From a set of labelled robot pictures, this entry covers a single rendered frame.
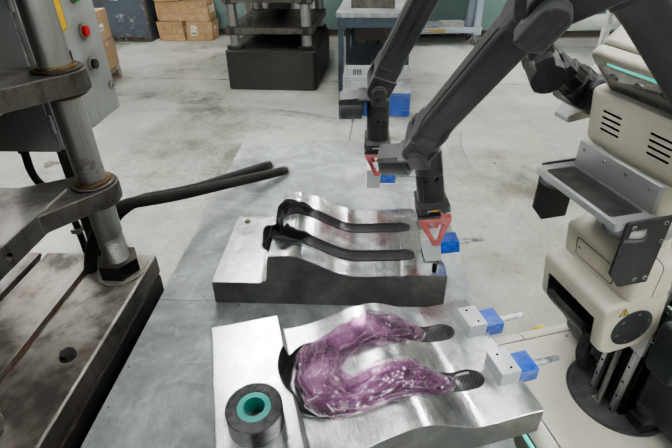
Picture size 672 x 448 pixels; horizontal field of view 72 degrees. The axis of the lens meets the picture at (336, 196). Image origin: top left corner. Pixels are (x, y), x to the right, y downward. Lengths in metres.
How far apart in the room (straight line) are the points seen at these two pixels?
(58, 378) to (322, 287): 0.53
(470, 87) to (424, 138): 0.15
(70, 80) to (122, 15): 6.85
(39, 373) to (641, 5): 1.12
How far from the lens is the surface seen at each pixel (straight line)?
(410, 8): 1.01
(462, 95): 0.74
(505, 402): 0.86
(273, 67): 4.96
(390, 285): 1.01
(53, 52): 1.04
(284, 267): 0.99
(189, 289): 1.14
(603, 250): 1.21
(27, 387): 1.10
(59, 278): 1.33
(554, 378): 1.71
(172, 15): 7.67
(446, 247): 1.02
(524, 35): 0.61
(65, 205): 1.09
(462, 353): 0.91
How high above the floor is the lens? 1.53
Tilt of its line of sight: 31 degrees down
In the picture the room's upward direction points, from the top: 1 degrees counter-clockwise
